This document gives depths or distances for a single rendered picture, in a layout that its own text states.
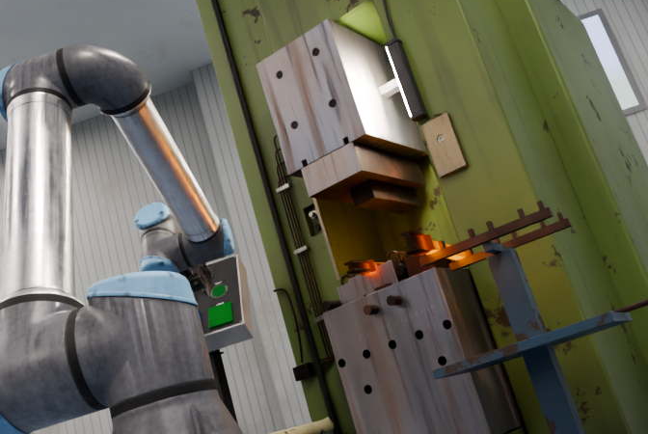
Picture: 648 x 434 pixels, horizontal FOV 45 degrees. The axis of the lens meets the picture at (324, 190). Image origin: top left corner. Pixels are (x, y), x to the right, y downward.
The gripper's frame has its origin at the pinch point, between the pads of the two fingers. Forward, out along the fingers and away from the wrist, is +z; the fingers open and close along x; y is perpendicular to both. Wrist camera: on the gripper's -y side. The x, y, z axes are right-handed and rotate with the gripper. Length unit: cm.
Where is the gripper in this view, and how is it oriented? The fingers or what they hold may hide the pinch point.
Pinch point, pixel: (205, 290)
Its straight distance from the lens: 227.4
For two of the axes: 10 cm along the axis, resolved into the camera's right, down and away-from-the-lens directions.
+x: 9.4, -3.2, -0.9
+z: 2.9, 6.8, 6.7
